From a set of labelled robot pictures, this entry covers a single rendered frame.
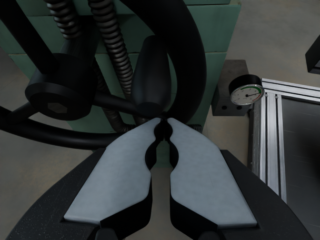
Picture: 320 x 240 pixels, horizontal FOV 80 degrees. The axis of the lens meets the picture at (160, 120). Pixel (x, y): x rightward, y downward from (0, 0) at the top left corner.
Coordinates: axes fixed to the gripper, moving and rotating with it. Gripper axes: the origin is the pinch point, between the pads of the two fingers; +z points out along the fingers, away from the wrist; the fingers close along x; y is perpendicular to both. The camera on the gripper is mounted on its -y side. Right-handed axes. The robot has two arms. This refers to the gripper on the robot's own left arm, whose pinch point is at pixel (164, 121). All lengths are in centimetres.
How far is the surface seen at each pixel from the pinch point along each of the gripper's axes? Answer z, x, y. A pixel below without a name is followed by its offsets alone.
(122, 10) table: 12.4, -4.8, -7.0
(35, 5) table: 12.1, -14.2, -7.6
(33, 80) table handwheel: 4.7, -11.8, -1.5
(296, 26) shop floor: 164, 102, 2
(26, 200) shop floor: 48, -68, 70
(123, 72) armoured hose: 13.6, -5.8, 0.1
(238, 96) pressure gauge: 24.9, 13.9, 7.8
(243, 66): 37.2, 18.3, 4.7
